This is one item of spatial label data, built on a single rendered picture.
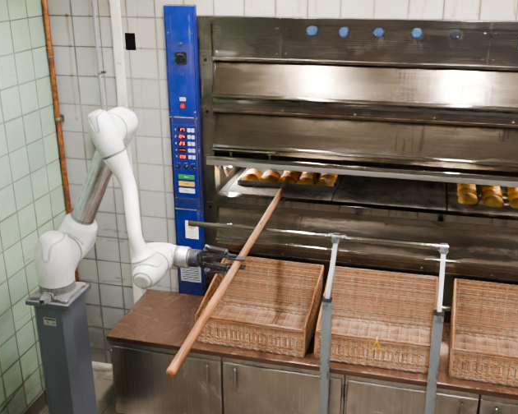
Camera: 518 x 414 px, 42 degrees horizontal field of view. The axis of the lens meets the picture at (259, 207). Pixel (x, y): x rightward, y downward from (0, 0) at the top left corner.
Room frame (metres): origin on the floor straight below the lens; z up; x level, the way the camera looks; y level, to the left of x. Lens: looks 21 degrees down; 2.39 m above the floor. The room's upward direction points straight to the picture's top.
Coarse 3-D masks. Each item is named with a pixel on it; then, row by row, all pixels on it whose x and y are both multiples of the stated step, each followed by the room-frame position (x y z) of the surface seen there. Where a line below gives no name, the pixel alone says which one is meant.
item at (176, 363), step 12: (276, 204) 3.16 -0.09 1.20; (264, 216) 2.97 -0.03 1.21; (252, 240) 2.69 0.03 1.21; (240, 252) 2.56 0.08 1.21; (240, 264) 2.47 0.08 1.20; (228, 276) 2.34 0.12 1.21; (216, 300) 2.16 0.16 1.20; (204, 312) 2.06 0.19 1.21; (204, 324) 2.00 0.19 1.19; (192, 336) 1.91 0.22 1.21; (180, 348) 1.84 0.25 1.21; (180, 360) 1.78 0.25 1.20; (168, 372) 1.72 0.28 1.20
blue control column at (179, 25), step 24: (168, 24) 3.38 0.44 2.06; (192, 24) 3.35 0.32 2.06; (168, 48) 3.39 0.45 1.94; (192, 48) 3.35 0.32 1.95; (192, 72) 3.35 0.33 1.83; (192, 96) 3.36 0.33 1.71; (192, 120) 3.36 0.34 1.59; (192, 216) 3.36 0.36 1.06; (192, 240) 3.36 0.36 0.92; (192, 288) 3.37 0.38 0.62
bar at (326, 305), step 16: (192, 224) 3.00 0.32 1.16; (208, 224) 2.98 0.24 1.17; (224, 224) 2.96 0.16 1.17; (336, 240) 2.81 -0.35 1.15; (352, 240) 2.80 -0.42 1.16; (368, 240) 2.78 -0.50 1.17; (384, 240) 2.77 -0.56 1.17; (400, 240) 2.76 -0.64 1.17; (432, 336) 2.48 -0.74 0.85; (432, 352) 2.48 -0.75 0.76; (320, 368) 2.61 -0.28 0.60; (432, 368) 2.48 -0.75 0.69; (320, 384) 2.60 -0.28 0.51; (432, 384) 2.48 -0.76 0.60; (320, 400) 2.60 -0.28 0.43; (432, 400) 2.48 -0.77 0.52
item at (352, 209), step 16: (224, 192) 3.40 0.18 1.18; (304, 208) 3.24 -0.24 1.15; (320, 208) 3.22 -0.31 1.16; (336, 208) 3.19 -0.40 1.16; (352, 208) 3.17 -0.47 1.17; (368, 208) 3.15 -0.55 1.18; (384, 208) 3.15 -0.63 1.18; (400, 208) 3.15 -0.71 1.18; (416, 208) 3.14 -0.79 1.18; (480, 224) 3.01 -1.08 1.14; (496, 224) 3.00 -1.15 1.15; (512, 224) 2.98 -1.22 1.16
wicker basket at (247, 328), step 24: (264, 264) 3.25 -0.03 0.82; (288, 264) 3.22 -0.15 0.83; (312, 264) 3.18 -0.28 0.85; (216, 288) 3.15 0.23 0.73; (264, 288) 3.21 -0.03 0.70; (288, 288) 3.18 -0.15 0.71; (312, 288) 3.15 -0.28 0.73; (216, 312) 3.14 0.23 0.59; (240, 312) 3.14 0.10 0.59; (264, 312) 3.15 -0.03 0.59; (288, 312) 3.14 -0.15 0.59; (312, 312) 2.92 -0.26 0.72; (216, 336) 2.85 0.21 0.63; (240, 336) 2.81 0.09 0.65; (264, 336) 2.90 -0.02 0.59; (288, 336) 2.75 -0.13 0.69
